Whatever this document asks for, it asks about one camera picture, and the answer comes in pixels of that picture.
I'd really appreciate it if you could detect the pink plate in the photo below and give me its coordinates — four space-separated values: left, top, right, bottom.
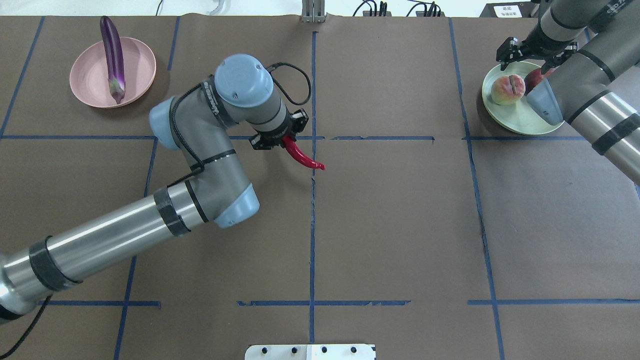
68 36 157 109

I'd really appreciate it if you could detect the white camera stand pedestal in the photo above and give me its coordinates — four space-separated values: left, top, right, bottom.
244 343 377 360

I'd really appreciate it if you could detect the red apple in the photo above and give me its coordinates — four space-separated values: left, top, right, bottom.
524 67 555 96

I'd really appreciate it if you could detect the peach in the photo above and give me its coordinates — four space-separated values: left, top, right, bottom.
490 74 526 106

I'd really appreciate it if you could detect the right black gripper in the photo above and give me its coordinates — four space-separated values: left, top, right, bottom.
496 37 579 75

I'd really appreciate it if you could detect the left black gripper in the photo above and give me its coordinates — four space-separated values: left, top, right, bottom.
249 109 309 151

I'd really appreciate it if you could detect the red chili pepper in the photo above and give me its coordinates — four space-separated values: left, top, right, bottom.
281 136 326 171

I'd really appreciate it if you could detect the green plate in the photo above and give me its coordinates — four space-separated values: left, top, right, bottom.
481 61 565 136

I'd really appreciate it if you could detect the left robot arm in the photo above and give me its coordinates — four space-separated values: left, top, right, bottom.
0 54 325 324

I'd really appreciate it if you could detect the purple eggplant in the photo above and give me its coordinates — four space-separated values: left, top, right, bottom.
99 15 126 105

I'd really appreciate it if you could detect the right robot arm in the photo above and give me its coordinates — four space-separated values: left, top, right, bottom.
496 0 640 184

